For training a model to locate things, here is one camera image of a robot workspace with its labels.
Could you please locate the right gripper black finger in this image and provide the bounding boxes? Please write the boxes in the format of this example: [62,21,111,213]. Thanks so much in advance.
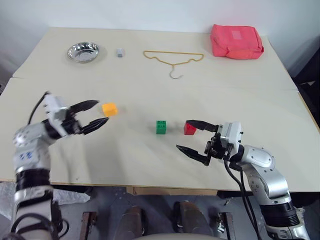
[185,119,220,132]
[175,144,211,167]

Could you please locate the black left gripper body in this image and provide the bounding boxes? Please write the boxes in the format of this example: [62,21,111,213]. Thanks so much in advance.
[60,109,84,138]

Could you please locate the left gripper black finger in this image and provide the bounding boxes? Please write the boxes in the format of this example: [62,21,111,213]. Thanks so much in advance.
[79,117,110,135]
[69,99,100,114]

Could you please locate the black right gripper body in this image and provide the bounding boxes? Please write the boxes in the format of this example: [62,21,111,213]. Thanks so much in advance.
[204,132,233,161]

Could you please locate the red cube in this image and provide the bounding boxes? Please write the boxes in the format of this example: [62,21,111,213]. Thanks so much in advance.
[183,121,198,136]

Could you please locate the yellow cube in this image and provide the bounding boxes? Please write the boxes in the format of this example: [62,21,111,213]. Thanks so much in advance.
[101,102,119,118]

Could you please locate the green cube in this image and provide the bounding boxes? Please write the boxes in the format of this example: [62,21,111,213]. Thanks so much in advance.
[155,120,168,135]

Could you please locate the shiny steel bowl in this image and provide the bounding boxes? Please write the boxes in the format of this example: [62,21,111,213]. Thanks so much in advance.
[66,41,101,64]

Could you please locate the dark brown rounded shape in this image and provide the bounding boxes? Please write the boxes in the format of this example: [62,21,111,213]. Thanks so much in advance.
[121,205,147,237]
[173,200,214,237]

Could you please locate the crumpled silver plastic sheet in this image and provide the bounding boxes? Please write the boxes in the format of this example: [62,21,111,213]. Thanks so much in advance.
[0,181,92,221]

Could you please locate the red fabric bag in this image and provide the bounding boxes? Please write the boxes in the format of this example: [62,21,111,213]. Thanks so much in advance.
[209,23,265,61]

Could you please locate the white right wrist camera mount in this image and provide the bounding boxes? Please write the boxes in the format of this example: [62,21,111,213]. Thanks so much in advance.
[216,121,244,154]

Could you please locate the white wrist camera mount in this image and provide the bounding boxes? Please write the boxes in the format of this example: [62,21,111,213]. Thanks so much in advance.
[42,93,70,137]
[216,121,244,154]

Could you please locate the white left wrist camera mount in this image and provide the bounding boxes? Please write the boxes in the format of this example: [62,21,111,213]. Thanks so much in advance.
[42,93,70,137]

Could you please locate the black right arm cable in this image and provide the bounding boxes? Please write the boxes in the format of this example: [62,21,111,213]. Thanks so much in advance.
[234,163,263,240]
[223,157,257,240]

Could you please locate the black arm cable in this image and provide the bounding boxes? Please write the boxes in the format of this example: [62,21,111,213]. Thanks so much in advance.
[223,157,257,240]
[234,163,263,240]
[9,91,70,240]

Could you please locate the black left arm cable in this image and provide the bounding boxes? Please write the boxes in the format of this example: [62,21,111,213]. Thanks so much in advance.
[9,91,70,240]

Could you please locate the yellow wire clothes hanger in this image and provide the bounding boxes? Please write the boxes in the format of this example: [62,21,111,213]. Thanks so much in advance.
[142,50,205,81]

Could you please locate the rusty metal bracket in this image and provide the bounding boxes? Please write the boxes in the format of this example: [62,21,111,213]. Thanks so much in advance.
[79,211,98,240]
[216,211,235,240]

